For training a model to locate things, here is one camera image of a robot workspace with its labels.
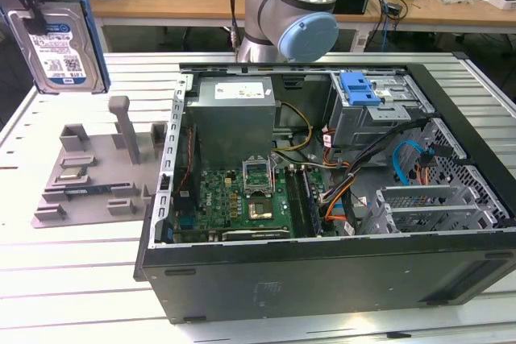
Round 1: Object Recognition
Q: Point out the yellow wire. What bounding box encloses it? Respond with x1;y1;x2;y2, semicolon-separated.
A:
272;102;315;155

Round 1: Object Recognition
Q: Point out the green motherboard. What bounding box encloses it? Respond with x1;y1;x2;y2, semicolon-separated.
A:
173;165;336;242

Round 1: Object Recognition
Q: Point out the grey power supply unit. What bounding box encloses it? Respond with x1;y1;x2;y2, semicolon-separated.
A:
185;77;279;170

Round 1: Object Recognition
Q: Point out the orange wire bundle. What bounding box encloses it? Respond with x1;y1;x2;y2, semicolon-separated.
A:
320;182;354;224

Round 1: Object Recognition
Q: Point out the black case fan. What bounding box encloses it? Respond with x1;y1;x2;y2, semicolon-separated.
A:
173;124;203;216

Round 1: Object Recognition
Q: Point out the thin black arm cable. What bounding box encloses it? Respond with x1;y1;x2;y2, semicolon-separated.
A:
227;0;243;52

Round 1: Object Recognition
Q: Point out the grey plastic parts rack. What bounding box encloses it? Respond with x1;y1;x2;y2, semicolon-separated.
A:
31;96;169;229

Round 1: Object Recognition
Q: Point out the loose RAM stick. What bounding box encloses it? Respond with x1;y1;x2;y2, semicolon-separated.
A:
64;186;111;197

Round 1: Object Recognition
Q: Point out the black RAM slot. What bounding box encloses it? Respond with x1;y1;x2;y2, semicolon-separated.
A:
285;164;308;239
296;166;318;238

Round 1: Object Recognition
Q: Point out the blue plastic cage latch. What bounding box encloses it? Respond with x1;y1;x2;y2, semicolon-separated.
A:
339;72;382;106

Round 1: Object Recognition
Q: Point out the hard disk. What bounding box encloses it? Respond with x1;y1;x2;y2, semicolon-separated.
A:
0;0;110;96

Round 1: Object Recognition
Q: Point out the blue data wire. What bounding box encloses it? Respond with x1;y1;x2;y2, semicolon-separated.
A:
393;140;435;189

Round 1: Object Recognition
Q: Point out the black cable bundle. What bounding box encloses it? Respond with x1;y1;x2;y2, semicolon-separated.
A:
322;117;437;205

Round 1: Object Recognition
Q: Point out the orange power wire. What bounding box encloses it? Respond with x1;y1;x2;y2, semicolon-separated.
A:
417;144;441;197

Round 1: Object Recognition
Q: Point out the red wire with white tag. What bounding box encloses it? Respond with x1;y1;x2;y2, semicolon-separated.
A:
320;125;336;150

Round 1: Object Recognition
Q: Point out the CPU socket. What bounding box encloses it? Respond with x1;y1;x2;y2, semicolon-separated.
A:
245;195;277;222

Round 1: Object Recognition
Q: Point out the black graphics card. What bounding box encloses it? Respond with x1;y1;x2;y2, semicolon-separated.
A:
219;227;292;242

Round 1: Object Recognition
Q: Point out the grey metal drive cage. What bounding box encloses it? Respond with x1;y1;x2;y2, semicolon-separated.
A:
328;72;435;150

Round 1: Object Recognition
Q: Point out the black open PC case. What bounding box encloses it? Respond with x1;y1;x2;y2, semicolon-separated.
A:
132;61;516;325

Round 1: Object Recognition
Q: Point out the metal socket cover frame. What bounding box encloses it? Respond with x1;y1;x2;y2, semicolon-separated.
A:
240;157;275;197

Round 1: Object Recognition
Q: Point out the silver CPU chip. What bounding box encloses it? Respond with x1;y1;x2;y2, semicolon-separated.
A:
56;166;89;182

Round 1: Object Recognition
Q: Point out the red and black wire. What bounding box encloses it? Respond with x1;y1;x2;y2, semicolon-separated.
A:
179;146;198;198

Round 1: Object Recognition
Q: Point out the grey metal disk bay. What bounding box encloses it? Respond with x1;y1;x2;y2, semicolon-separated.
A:
360;182;507;236

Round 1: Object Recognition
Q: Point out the thin metal locking lever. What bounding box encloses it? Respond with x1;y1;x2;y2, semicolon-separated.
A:
270;155;280;197

